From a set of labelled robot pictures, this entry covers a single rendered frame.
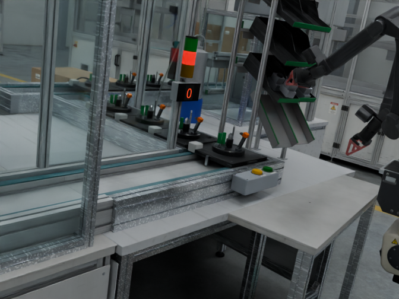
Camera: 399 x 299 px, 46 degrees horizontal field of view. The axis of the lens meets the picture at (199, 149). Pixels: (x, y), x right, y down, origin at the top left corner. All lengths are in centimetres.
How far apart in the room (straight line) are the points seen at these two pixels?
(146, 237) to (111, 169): 37
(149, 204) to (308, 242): 52
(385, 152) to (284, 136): 377
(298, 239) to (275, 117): 80
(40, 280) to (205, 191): 65
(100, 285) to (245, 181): 64
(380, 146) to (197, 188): 441
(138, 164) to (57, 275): 62
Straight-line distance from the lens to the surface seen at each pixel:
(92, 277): 135
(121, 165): 169
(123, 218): 140
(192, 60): 182
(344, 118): 594
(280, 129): 218
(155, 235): 141
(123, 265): 138
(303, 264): 159
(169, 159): 185
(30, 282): 124
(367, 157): 593
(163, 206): 150
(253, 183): 172
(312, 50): 192
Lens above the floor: 149
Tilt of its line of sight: 16 degrees down
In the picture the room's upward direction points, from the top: 9 degrees clockwise
